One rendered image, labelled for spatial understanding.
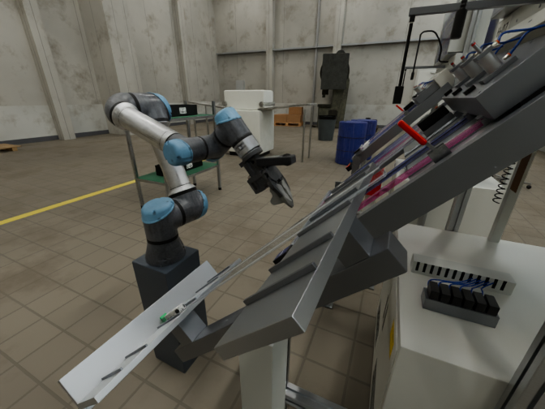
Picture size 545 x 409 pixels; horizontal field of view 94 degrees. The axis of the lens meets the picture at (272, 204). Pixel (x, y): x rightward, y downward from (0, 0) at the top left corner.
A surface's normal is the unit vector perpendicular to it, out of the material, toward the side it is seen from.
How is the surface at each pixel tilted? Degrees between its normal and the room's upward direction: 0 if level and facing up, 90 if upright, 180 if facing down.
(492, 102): 90
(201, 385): 0
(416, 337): 0
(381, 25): 90
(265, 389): 90
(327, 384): 0
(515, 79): 90
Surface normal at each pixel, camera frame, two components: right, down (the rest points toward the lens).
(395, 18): -0.42, 0.35
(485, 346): 0.01, -0.92
